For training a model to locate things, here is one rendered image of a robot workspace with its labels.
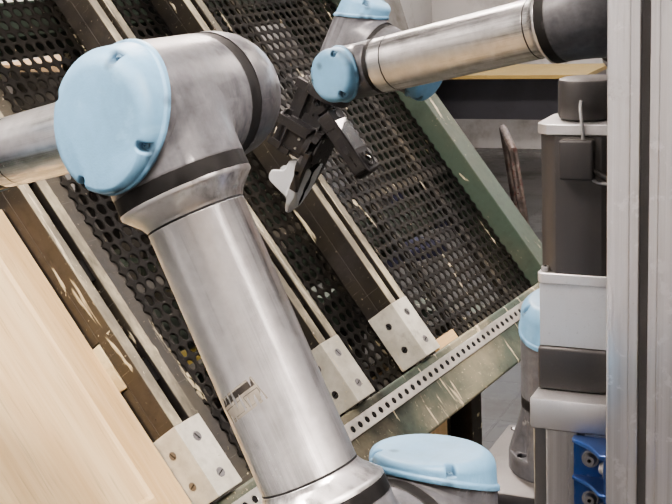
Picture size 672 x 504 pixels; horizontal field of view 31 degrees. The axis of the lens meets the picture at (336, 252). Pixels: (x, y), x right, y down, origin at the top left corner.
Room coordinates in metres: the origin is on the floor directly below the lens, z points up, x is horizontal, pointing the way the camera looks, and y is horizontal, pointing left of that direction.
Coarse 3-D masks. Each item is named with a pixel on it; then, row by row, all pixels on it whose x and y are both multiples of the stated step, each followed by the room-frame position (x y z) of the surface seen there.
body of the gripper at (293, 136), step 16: (304, 80) 1.85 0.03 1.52; (304, 96) 1.85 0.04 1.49; (288, 112) 1.87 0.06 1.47; (304, 112) 1.85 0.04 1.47; (320, 112) 1.84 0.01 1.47; (288, 128) 1.84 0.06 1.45; (304, 128) 1.83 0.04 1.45; (320, 128) 1.84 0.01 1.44; (272, 144) 1.85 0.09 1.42; (288, 144) 1.85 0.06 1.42; (304, 144) 1.83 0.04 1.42; (320, 144) 1.82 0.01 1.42; (320, 160) 1.86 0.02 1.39
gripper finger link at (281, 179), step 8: (296, 160) 1.85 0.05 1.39; (288, 168) 1.86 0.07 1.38; (272, 176) 1.87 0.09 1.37; (280, 176) 1.86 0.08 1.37; (288, 176) 1.86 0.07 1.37; (304, 176) 1.84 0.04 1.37; (280, 184) 1.87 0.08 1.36; (288, 184) 1.86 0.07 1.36; (304, 184) 1.86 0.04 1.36; (288, 192) 1.85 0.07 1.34; (296, 192) 1.84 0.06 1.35; (288, 200) 1.86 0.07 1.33; (296, 200) 1.86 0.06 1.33; (288, 208) 1.87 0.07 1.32
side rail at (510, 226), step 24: (336, 0) 3.14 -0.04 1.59; (408, 96) 3.04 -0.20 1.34; (432, 96) 3.06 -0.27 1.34; (432, 120) 3.00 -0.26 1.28; (456, 144) 2.97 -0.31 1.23; (456, 168) 2.97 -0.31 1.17; (480, 168) 2.97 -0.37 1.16; (480, 192) 2.94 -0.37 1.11; (504, 192) 2.98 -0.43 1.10; (504, 216) 2.90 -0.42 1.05; (504, 240) 2.90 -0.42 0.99; (528, 240) 2.90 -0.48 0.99; (528, 264) 2.87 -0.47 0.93
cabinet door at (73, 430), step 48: (0, 240) 1.81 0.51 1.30; (0, 288) 1.74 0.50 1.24; (48, 288) 1.80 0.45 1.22; (0, 336) 1.68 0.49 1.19; (48, 336) 1.74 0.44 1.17; (0, 384) 1.62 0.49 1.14; (48, 384) 1.67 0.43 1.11; (96, 384) 1.73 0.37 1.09; (0, 432) 1.56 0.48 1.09; (48, 432) 1.61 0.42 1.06; (96, 432) 1.67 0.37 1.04; (144, 432) 1.72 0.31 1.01; (0, 480) 1.51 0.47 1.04; (48, 480) 1.55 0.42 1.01; (96, 480) 1.61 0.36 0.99; (144, 480) 1.66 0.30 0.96
